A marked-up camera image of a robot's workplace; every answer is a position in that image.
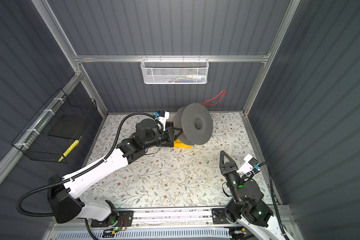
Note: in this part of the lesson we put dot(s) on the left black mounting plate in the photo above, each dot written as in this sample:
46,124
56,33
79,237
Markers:
121,219

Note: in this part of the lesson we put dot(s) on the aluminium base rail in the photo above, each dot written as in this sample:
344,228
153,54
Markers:
192,223

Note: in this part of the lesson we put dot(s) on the yellow plastic bin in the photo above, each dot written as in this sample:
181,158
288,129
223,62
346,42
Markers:
179,144

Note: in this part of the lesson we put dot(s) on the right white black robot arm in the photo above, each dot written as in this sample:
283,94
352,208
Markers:
246,206

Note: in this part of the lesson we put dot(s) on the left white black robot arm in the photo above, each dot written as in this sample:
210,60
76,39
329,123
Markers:
67,202

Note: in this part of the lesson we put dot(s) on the black wire basket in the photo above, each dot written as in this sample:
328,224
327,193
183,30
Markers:
33,141

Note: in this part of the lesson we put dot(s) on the black flat pad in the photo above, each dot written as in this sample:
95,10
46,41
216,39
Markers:
66,127

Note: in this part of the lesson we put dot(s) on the black mounting plate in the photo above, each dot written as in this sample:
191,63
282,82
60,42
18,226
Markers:
121,219
219,216

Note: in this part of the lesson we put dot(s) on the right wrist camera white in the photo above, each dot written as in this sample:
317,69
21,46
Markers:
250,166

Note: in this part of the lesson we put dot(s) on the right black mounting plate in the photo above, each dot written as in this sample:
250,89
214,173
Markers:
219,216

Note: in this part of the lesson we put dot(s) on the yellow green striped item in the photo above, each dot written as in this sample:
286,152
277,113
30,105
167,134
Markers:
67,152

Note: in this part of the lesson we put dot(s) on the items in white basket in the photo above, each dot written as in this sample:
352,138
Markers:
188,79

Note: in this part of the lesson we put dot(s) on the grey perforated spool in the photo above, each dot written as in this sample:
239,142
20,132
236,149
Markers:
196,122

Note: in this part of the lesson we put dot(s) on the white wire mesh basket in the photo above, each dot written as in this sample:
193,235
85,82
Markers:
153,71

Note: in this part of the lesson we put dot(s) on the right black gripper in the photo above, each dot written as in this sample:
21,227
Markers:
229,168

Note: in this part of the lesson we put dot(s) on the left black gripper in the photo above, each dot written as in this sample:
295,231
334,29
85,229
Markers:
169,134

